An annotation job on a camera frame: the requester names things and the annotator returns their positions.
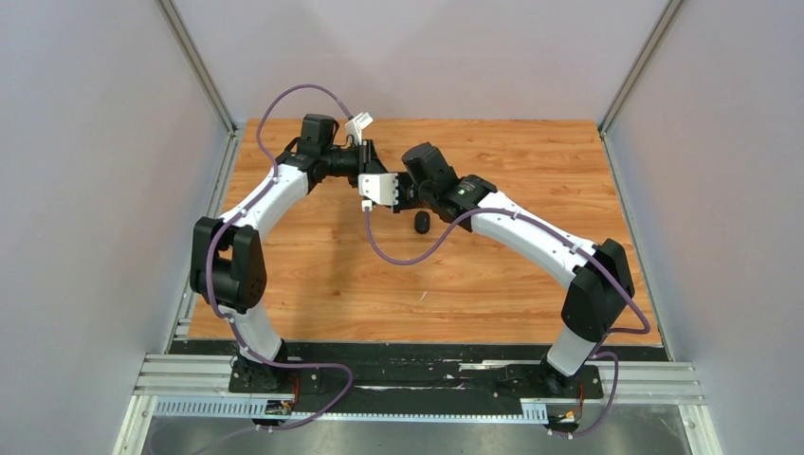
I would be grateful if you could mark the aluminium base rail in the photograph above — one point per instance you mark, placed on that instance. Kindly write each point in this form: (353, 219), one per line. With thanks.
(629, 382)

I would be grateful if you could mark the left aluminium frame post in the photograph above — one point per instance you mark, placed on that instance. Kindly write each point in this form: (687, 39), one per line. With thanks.
(183, 37)

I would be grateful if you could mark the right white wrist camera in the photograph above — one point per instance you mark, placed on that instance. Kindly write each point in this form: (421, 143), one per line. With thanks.
(378, 189)

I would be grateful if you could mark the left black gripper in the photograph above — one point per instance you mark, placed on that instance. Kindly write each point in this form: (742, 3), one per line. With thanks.
(368, 160)

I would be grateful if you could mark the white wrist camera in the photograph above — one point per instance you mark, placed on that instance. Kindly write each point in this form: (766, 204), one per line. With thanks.
(355, 126)
(378, 189)

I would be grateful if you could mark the right aluminium frame post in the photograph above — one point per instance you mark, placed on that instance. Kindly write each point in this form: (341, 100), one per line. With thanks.
(644, 56)

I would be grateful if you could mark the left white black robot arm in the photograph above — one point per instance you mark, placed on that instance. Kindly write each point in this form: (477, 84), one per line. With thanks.
(228, 264)

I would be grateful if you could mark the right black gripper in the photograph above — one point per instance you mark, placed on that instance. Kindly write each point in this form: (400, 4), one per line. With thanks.
(401, 202)

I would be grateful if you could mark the black earbud charging case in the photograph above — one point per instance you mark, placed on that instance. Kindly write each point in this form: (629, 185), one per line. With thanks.
(421, 222)

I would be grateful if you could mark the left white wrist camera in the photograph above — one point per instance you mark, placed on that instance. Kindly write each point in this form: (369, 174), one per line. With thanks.
(355, 126)

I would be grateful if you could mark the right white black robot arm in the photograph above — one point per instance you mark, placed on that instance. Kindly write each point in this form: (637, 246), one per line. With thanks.
(596, 276)

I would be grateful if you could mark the aluminium frame post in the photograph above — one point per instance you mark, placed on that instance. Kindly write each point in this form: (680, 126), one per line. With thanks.
(183, 37)
(644, 56)

